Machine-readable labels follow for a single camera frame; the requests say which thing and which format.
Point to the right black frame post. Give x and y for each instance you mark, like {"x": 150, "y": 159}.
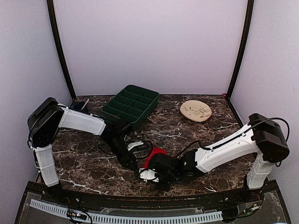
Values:
{"x": 241, "y": 50}

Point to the grey slotted cable duct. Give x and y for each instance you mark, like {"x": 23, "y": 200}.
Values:
{"x": 122, "y": 216}

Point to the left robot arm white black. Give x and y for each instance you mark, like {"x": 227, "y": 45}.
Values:
{"x": 50, "y": 116}

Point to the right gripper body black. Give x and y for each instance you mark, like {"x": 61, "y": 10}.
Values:
{"x": 170, "y": 177}

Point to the small circuit board right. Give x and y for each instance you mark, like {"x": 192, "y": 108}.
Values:
{"x": 251, "y": 209}

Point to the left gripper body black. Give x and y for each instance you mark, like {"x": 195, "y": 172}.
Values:
{"x": 113, "y": 144}

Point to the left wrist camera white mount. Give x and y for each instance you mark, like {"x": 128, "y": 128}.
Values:
{"x": 134, "y": 144}

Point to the small circuit board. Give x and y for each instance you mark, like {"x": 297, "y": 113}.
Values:
{"x": 76, "y": 215}
{"x": 251, "y": 209}

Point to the dark blue cup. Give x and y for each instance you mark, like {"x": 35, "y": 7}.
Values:
{"x": 77, "y": 107}

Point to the left black frame post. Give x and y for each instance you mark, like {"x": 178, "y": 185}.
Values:
{"x": 59, "y": 48}

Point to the red sock plain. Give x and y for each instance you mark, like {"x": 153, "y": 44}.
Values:
{"x": 157, "y": 159}

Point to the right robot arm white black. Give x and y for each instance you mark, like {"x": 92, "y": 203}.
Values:
{"x": 261, "y": 135}

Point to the black front rail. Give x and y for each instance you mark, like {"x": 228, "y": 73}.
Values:
{"x": 219, "y": 200}

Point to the beige patterned plate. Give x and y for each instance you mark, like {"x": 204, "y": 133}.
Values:
{"x": 196, "y": 111}

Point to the small circuit board left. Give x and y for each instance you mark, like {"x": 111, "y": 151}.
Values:
{"x": 76, "y": 215}

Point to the green compartment tray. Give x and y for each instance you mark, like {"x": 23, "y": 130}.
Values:
{"x": 133, "y": 104}

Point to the black frame post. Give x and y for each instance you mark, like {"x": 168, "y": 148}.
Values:
{"x": 59, "y": 48}
{"x": 241, "y": 50}

